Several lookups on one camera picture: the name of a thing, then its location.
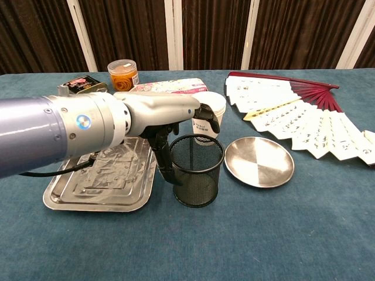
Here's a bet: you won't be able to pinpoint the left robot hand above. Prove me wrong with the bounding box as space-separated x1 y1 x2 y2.
113 91 221 187

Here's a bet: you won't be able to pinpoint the white paper cup stack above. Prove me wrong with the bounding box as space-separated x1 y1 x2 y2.
192 91 227 140

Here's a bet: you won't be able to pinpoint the black mesh pen holder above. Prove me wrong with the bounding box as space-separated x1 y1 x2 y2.
169 133 225 208

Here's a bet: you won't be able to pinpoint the round steel plate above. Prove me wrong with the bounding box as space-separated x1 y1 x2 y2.
224 136 295 189

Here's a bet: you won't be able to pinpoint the pink floral carton box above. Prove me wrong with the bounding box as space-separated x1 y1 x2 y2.
128 77 209 96

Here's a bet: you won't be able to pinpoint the clear jar orange contents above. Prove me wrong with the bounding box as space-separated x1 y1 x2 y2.
107 59 140 92

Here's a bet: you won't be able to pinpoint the black gold tin can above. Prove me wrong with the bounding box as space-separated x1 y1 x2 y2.
57 75 108 96

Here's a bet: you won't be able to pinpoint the brown curtain panel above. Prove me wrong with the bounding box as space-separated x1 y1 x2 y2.
248 0 367 70
354 35 375 70
0 0 88 76
181 0 252 71
78 0 170 72

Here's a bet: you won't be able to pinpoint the rectangular steel tray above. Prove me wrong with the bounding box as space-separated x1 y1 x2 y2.
42 136 158 212

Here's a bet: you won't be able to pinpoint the blue felt table cover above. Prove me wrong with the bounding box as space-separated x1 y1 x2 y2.
0 68 375 281

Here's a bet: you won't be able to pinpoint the paper folding fan red ribs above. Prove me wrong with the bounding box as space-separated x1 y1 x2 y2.
224 71 375 168

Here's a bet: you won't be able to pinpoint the white partition post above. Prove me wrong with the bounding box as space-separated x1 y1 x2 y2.
240 0 259 70
335 0 375 70
163 0 185 71
66 0 99 73

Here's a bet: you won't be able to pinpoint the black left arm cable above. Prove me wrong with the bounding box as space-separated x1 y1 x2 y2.
19 154 97 177

